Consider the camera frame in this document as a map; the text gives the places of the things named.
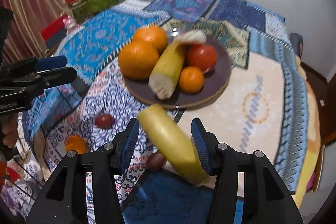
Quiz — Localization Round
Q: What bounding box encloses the purple round plate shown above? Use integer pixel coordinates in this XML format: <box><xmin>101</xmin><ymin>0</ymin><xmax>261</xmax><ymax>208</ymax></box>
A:
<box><xmin>123</xmin><ymin>30</ymin><xmax>232</xmax><ymax>109</ymax></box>

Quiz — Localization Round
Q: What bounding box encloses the small tangerine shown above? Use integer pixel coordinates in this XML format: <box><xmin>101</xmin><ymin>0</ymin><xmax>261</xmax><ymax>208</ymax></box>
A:
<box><xmin>179</xmin><ymin>66</ymin><xmax>205</xmax><ymax>94</ymax></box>
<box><xmin>65</xmin><ymin>135</ymin><xmax>88</xmax><ymax>154</ymax></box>

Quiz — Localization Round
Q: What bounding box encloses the white floral cloth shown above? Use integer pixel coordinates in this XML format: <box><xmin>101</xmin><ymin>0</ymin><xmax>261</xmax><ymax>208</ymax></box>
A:
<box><xmin>0</xmin><ymin>156</ymin><xmax>46</xmax><ymax>216</ymax></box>

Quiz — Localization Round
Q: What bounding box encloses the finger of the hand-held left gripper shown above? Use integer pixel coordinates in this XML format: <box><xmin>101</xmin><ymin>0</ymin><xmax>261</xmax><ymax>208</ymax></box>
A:
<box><xmin>38</xmin><ymin>67</ymin><xmax>77</xmax><ymax>88</ymax></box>
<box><xmin>34</xmin><ymin>55</ymin><xmax>68</xmax><ymax>72</ymax></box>

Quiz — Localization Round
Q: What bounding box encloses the sugarcane piece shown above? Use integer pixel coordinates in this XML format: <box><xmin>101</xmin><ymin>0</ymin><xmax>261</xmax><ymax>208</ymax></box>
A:
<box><xmin>138</xmin><ymin>104</ymin><xmax>210</xmax><ymax>186</ymax></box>
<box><xmin>148</xmin><ymin>41</ymin><xmax>187</xmax><ymax>101</ymax></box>

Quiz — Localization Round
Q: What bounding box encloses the red gift box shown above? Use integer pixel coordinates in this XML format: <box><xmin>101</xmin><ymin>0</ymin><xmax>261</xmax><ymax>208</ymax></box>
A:
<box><xmin>40</xmin><ymin>16</ymin><xmax>71</xmax><ymax>49</ymax></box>

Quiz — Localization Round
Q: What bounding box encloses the pink bunny toy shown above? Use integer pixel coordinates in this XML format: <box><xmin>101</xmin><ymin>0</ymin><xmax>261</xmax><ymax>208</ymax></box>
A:
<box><xmin>62</xmin><ymin>17</ymin><xmax>77</xmax><ymax>31</ymax></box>

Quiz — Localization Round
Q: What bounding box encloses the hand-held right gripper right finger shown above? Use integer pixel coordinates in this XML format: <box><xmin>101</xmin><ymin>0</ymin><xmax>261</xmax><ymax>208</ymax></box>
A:
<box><xmin>191</xmin><ymin>118</ymin><xmax>303</xmax><ymax>224</ymax></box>

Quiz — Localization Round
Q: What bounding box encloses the peeled pomelo segment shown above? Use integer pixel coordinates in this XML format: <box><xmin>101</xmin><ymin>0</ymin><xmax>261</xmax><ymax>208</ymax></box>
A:
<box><xmin>173</xmin><ymin>30</ymin><xmax>207</xmax><ymax>45</ymax></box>

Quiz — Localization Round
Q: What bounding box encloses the blue patchwork blanket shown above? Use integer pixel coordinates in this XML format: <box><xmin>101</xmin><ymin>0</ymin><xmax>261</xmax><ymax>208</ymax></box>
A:
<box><xmin>22</xmin><ymin>0</ymin><xmax>314</xmax><ymax>224</ymax></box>

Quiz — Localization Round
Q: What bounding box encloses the large orange with sticker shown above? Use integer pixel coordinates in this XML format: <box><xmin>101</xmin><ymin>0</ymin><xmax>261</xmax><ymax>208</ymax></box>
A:
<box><xmin>118</xmin><ymin>41</ymin><xmax>160</xmax><ymax>80</ymax></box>

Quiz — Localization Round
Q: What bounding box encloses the small red jujube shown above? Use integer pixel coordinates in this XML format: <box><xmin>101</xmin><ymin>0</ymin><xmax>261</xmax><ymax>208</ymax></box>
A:
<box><xmin>95</xmin><ymin>114</ymin><xmax>115</xmax><ymax>129</ymax></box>
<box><xmin>146</xmin><ymin>153</ymin><xmax>166</xmax><ymax>170</ymax></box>

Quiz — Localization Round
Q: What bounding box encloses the red tomato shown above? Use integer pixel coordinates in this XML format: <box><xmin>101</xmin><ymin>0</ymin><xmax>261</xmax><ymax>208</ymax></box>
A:
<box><xmin>187</xmin><ymin>44</ymin><xmax>218</xmax><ymax>72</ymax></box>

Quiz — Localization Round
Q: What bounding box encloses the green storage box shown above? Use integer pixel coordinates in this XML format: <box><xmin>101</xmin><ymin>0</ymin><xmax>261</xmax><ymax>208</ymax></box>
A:
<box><xmin>70</xmin><ymin>0</ymin><xmax>119</xmax><ymax>23</ymax></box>

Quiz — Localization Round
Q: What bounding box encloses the grey pillow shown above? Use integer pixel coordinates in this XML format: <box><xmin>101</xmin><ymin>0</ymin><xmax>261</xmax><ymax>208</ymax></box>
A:
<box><xmin>289</xmin><ymin>33</ymin><xmax>304</xmax><ymax>57</ymax></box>

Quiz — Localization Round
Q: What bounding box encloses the person's left hand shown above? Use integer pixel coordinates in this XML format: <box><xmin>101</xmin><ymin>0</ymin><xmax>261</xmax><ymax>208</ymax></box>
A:
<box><xmin>0</xmin><ymin>112</ymin><xmax>19</xmax><ymax>152</ymax></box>

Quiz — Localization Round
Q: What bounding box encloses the striped brown curtain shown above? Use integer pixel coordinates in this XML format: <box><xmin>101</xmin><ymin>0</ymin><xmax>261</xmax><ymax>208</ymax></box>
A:
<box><xmin>0</xmin><ymin>0</ymin><xmax>72</xmax><ymax>63</ymax></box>

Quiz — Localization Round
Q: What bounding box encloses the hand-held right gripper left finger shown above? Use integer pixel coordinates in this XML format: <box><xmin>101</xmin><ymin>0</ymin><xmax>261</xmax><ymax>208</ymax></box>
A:
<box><xmin>26</xmin><ymin>117</ymin><xmax>140</xmax><ymax>224</ymax></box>

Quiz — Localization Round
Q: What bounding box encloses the plain orange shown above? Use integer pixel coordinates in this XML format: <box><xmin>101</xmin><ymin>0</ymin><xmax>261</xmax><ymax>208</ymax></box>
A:
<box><xmin>132</xmin><ymin>25</ymin><xmax>168</xmax><ymax>54</ymax></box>

